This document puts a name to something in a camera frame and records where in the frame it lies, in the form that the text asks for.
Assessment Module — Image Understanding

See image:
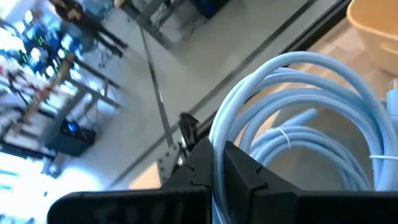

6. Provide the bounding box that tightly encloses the cluttered workbench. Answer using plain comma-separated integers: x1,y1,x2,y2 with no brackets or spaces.
0,9,122,162

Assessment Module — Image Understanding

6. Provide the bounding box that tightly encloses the orange plastic bin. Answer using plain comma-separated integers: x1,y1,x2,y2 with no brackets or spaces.
346,0,398,76

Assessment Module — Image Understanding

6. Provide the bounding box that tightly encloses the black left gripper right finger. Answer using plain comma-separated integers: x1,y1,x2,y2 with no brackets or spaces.
224,141,398,224

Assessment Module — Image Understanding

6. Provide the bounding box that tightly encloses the black box with blue light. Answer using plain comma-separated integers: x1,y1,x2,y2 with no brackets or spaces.
45,119,97,157

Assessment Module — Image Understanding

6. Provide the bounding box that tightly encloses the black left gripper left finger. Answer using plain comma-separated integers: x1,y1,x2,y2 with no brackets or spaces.
46,138,214,224

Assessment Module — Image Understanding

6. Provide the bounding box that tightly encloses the light blue cable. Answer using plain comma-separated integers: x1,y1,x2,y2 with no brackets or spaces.
208,51,398,224

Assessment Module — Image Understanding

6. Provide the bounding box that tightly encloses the person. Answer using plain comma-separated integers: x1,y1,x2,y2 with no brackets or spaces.
49,0,129,58

